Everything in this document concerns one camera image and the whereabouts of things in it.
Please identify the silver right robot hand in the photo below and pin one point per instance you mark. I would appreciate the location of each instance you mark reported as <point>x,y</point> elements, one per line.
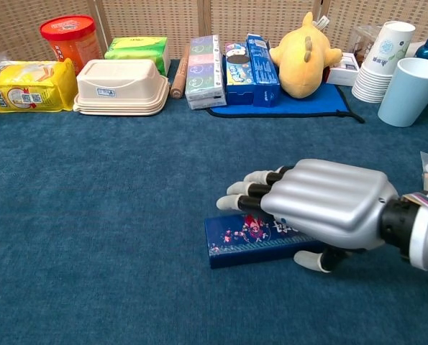
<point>328,201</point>

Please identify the blue cloth mat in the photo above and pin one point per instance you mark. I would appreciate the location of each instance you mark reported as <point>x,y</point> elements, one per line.
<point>307,106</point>

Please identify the small white red-print box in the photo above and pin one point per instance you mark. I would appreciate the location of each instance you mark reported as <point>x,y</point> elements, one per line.
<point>343,72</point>

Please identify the light blue mug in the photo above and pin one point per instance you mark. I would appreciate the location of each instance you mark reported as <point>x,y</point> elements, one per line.
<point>408,93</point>

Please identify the yellow plush toy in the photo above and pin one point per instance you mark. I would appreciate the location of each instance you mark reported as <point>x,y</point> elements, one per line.
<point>303,61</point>

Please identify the dark blue biscuit box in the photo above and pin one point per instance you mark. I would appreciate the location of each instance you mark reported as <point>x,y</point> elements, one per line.
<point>265,72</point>

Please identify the blue cartoon cookie box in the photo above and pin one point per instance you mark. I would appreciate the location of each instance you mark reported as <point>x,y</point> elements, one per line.
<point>237,75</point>

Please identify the stack of white paper cups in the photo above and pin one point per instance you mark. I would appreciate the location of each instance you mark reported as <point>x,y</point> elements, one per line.
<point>382,54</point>

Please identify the clear box of brown snacks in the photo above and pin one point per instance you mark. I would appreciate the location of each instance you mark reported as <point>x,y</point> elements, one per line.
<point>361,43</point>

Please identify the pastel multicolour tissue pack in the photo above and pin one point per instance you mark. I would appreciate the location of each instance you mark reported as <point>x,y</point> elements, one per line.
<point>204,72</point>

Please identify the wooden rolling pin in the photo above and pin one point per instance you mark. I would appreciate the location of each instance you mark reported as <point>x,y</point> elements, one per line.
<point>179,79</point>

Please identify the beige plastic lunch box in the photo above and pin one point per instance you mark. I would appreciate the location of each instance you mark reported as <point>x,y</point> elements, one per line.
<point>120,86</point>

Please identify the green tissue pack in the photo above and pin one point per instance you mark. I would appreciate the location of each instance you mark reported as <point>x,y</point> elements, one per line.
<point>138,48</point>

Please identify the woven folding screen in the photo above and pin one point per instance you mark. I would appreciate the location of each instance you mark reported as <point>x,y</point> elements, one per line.
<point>145,18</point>

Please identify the orange tub with red lid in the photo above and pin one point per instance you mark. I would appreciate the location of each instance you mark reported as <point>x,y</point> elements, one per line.
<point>73,43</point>

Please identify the yellow snack package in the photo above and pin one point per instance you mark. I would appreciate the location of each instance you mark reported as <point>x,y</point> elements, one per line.
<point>26,86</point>

